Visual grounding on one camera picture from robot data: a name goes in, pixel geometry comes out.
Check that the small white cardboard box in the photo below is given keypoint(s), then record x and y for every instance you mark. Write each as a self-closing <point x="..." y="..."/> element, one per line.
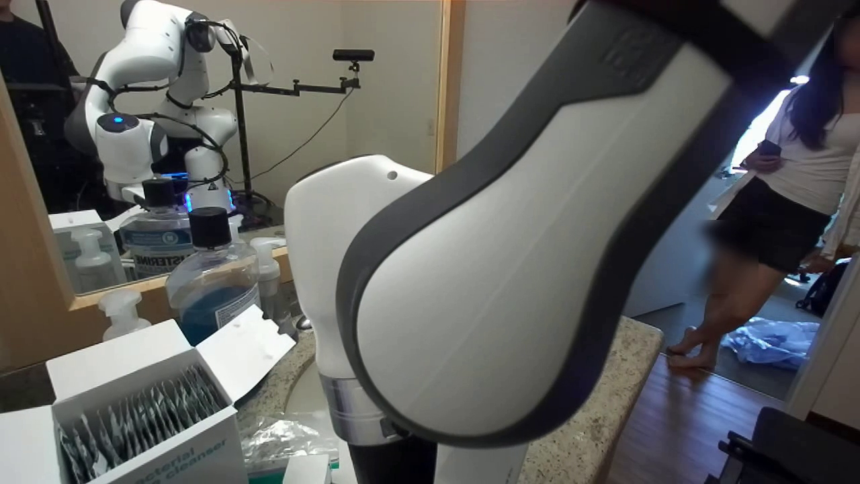
<point x="308" y="472"/>

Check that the open white packet box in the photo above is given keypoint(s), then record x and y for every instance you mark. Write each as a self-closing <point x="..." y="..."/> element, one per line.
<point x="136" y="420"/>

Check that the clear soap pump dispenser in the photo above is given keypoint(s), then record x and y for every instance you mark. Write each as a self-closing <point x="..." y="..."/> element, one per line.
<point x="122" y="312"/>

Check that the black bag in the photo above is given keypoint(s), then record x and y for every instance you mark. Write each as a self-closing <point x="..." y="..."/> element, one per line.
<point x="824" y="289"/>

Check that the small clear pump bottle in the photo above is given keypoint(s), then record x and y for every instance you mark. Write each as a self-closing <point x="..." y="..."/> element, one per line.
<point x="264" y="280"/>

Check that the black robot table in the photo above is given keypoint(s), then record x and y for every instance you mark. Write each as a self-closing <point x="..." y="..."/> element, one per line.
<point x="796" y="453"/>

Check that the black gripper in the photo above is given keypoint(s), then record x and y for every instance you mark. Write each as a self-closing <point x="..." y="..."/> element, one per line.
<point x="394" y="463"/>

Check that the bright window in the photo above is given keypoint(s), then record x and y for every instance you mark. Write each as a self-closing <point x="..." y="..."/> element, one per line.
<point x="763" y="125"/>

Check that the wood framed mirror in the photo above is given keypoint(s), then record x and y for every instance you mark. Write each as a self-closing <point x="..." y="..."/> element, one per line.
<point x="378" y="116"/>

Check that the clear plastic bag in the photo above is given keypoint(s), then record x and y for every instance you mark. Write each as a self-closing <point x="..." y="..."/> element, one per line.
<point x="287" y="437"/>

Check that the blue mouthwash bottle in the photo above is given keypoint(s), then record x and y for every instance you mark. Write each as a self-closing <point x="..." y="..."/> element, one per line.
<point x="212" y="285"/>

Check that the blue clothes pile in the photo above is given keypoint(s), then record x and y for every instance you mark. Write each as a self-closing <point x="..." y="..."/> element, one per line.
<point x="769" y="342"/>

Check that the person in black skirt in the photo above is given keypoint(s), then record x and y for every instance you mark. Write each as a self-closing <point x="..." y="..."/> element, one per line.
<point x="796" y="215"/>

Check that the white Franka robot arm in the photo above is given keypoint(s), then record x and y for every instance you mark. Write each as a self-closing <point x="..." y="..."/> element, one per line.
<point x="502" y="270"/>

